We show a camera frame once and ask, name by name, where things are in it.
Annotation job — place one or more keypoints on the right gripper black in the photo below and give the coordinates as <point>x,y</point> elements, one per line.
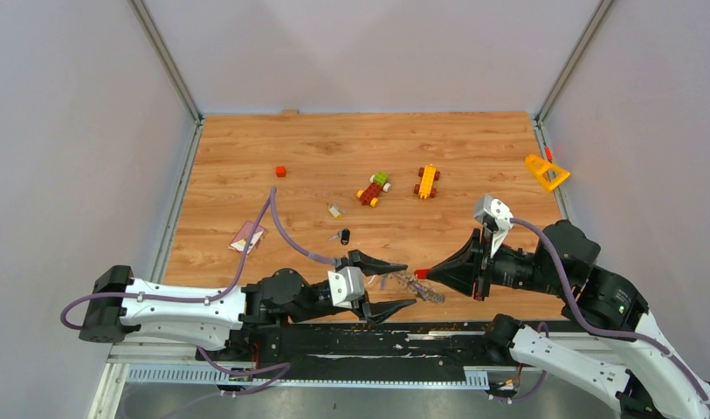
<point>459,271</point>

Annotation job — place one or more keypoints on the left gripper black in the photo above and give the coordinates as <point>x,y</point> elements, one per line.
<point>376,312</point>

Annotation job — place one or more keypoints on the red key tag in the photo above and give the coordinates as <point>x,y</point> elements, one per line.
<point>422,274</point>

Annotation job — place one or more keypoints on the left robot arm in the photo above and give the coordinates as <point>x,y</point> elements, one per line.
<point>122,304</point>

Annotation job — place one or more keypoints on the key with black fob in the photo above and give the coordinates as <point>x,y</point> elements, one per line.
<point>343,236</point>

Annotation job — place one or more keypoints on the yellow brown toy brick car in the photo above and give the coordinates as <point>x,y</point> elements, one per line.
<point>428,175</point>

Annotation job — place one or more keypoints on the red yellow toy brick car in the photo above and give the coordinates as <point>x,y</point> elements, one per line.
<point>378,184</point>

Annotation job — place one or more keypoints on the yellow triangular brick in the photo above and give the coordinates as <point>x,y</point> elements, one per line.
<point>548,175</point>

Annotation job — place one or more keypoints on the red playing card deck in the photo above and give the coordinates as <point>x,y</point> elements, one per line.
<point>248,237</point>

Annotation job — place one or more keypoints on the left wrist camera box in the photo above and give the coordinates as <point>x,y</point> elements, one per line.
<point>346,286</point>

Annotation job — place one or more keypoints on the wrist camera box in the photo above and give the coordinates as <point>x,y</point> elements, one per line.
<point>495,217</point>
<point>346,286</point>

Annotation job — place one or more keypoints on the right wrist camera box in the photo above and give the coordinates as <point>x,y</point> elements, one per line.
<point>495,217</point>

